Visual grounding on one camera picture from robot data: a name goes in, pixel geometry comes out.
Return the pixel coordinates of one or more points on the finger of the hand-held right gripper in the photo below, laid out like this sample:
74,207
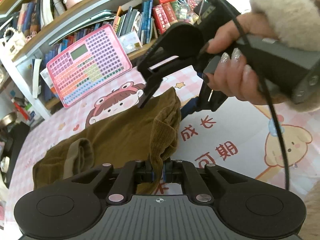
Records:
152,85
190,106

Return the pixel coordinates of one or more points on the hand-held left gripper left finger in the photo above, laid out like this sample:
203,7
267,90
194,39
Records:
151,177

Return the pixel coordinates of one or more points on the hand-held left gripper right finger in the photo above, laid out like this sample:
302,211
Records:
164,177

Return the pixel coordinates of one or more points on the person's right hand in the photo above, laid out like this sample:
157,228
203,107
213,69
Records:
230,85

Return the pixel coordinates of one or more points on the small white box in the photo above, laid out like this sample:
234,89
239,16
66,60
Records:
130,42

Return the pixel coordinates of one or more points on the row of thin leaning books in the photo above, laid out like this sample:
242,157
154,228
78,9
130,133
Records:
136,22

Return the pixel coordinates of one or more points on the pink toy learning tablet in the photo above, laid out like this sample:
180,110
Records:
90,65

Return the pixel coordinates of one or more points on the colourful acrylic ornament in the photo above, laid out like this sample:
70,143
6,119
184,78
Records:
186,8

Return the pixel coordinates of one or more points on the row of dark blue books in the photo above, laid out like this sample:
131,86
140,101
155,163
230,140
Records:
56,52

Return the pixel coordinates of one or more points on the orange and white box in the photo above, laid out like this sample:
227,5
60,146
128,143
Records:
46,76

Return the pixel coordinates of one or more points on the thick white book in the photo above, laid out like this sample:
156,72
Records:
36,77

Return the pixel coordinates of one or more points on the row of upright shelf books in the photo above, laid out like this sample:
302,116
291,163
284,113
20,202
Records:
30,15

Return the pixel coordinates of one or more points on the brass bowl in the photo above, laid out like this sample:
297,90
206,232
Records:
7,120

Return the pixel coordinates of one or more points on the person's beige fuzzy jacket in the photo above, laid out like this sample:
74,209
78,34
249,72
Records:
313,217

